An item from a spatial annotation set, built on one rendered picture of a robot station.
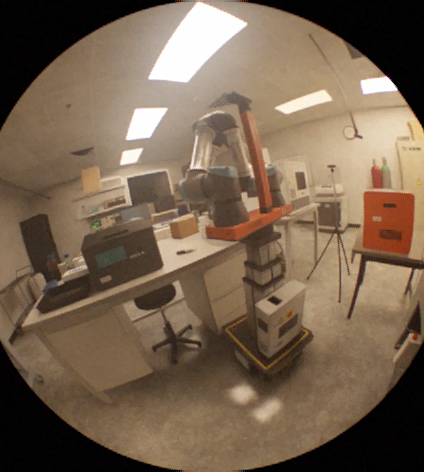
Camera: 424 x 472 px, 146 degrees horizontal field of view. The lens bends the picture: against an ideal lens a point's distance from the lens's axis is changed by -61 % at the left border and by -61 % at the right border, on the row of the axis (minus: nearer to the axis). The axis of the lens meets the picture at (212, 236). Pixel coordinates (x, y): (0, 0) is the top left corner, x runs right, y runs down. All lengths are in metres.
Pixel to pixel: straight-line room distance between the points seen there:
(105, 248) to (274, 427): 1.41
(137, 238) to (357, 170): 4.36
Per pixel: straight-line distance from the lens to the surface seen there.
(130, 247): 0.89
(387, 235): 1.42
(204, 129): 0.91
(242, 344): 1.20
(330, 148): 4.59
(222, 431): 1.27
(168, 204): 3.26
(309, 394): 1.34
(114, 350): 1.15
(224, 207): 0.62
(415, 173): 4.18
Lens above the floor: 1.24
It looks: 14 degrees down
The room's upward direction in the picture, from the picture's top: 12 degrees counter-clockwise
